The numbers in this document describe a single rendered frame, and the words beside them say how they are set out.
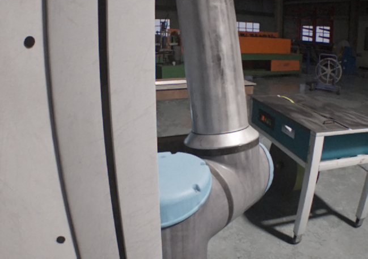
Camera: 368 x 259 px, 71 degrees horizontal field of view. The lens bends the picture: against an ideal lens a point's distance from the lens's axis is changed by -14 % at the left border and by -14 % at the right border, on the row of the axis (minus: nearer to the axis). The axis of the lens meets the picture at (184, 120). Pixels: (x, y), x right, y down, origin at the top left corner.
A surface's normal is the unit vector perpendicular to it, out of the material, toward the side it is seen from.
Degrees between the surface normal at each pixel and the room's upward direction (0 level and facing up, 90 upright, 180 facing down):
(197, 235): 90
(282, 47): 90
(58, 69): 90
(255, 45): 90
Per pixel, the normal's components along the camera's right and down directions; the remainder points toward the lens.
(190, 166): -0.06, -0.94
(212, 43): -0.03, 0.18
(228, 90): 0.29, 0.13
